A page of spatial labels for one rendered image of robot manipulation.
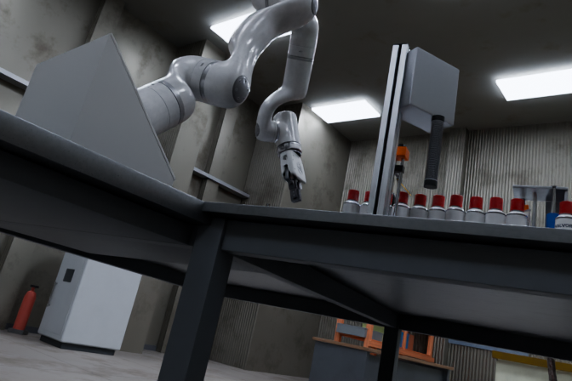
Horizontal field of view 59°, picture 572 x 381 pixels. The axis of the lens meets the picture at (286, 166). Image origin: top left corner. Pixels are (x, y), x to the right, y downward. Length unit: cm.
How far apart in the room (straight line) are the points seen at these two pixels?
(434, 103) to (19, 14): 697
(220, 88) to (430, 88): 60
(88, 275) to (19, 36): 341
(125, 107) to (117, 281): 576
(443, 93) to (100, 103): 97
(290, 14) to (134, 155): 73
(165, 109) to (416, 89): 70
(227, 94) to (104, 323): 556
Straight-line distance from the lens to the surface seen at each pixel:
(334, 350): 463
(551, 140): 973
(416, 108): 146
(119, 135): 97
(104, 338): 672
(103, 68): 98
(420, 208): 149
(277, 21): 151
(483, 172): 980
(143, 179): 90
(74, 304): 647
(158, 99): 120
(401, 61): 154
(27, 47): 789
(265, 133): 171
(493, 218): 144
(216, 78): 131
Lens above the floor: 62
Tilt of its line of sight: 19 degrees up
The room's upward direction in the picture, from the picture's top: 12 degrees clockwise
